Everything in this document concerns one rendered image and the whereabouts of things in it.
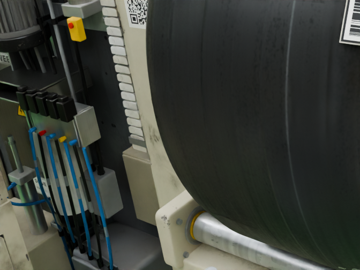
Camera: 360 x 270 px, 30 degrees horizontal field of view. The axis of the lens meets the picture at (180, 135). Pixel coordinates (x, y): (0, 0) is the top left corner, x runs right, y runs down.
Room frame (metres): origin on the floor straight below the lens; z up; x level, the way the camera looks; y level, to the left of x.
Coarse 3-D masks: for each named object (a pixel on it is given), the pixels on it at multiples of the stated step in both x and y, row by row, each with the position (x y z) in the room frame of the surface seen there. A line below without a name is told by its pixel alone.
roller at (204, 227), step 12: (204, 216) 0.83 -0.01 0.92; (192, 228) 0.83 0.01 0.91; (204, 228) 0.81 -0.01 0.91; (216, 228) 0.80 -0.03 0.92; (228, 228) 0.79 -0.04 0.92; (204, 240) 0.81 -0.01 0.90; (216, 240) 0.79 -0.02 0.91; (228, 240) 0.78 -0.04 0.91; (240, 240) 0.77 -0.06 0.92; (252, 240) 0.76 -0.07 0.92; (228, 252) 0.78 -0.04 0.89; (240, 252) 0.76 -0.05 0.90; (252, 252) 0.75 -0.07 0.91; (264, 252) 0.73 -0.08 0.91; (276, 252) 0.72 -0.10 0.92; (288, 252) 0.71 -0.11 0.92; (264, 264) 0.73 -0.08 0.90; (276, 264) 0.72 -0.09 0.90; (288, 264) 0.70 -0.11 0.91; (300, 264) 0.69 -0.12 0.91; (312, 264) 0.68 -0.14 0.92
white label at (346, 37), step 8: (352, 0) 0.52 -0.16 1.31; (352, 8) 0.52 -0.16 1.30; (344, 16) 0.52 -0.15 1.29; (352, 16) 0.52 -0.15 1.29; (344, 24) 0.52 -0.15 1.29; (352, 24) 0.51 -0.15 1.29; (344, 32) 0.52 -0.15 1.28; (352, 32) 0.51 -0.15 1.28; (344, 40) 0.51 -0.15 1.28; (352, 40) 0.51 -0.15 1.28
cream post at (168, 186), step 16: (128, 32) 0.98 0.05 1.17; (144, 32) 0.96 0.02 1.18; (128, 48) 0.99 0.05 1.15; (144, 48) 0.96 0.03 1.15; (144, 64) 0.97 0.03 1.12; (144, 80) 0.97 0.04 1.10; (144, 96) 0.98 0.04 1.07; (144, 112) 0.98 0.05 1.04; (144, 128) 0.99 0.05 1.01; (160, 144) 0.97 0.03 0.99; (160, 160) 0.97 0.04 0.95; (160, 176) 0.98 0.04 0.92; (176, 176) 0.95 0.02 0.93; (160, 192) 0.98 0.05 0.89; (176, 192) 0.95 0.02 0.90
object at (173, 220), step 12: (168, 204) 0.84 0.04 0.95; (180, 204) 0.83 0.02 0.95; (192, 204) 0.84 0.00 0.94; (156, 216) 0.82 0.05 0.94; (168, 216) 0.81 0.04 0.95; (180, 216) 0.82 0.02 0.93; (192, 216) 0.84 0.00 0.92; (168, 228) 0.81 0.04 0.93; (180, 228) 0.82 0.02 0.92; (168, 240) 0.81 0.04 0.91; (180, 240) 0.82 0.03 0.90; (192, 240) 0.83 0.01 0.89; (168, 252) 0.81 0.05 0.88; (180, 252) 0.81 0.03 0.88; (168, 264) 0.82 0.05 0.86; (180, 264) 0.81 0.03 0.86
